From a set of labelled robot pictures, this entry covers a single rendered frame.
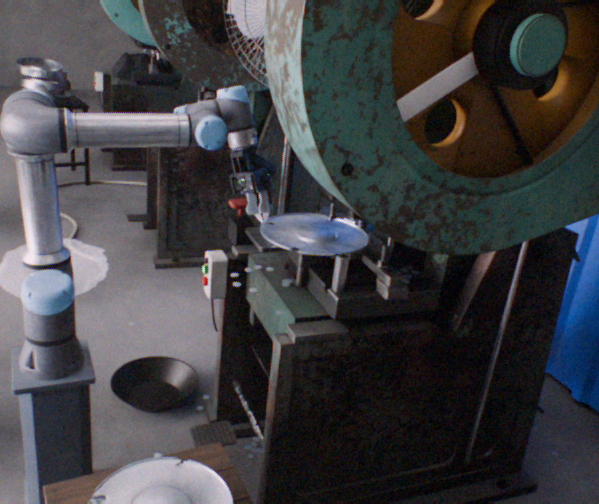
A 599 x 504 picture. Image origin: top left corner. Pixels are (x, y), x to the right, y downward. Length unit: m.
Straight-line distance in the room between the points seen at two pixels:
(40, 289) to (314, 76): 0.86
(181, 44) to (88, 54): 5.33
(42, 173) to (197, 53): 1.36
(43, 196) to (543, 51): 1.13
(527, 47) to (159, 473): 1.11
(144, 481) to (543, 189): 1.03
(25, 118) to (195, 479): 0.85
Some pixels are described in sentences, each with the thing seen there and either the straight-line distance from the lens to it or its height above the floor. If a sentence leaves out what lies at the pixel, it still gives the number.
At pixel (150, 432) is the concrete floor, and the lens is 2.14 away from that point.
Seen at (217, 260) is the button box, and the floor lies 0.62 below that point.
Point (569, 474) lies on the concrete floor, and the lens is 2.34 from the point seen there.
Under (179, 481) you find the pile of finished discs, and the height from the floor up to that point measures 0.39.
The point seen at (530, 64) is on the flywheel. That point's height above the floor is 1.30.
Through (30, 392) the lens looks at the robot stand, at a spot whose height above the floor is 0.44.
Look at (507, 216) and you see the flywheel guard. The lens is 1.30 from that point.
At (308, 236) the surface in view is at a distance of 1.60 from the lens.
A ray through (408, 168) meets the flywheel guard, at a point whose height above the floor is 1.10.
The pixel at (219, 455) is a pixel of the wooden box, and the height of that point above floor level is 0.35.
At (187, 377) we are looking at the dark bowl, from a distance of 2.31.
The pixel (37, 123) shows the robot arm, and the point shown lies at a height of 1.06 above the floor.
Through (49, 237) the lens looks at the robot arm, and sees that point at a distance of 1.63.
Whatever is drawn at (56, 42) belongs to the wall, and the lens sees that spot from 8.03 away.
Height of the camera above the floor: 1.37
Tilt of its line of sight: 23 degrees down
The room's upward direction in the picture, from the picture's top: 7 degrees clockwise
